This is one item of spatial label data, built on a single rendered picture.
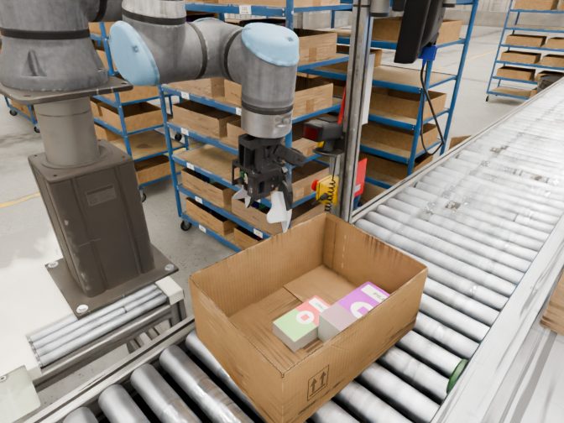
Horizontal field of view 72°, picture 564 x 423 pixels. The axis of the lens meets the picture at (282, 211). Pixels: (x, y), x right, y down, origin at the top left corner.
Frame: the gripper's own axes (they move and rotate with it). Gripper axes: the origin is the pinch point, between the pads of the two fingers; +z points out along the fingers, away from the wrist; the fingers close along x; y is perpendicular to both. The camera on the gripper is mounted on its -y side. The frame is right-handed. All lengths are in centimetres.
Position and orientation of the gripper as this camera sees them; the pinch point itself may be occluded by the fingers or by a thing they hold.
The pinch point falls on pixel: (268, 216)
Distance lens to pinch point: 82.4
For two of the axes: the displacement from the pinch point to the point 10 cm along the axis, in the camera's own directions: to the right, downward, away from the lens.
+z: -0.8, 8.2, 5.7
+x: 7.2, 4.5, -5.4
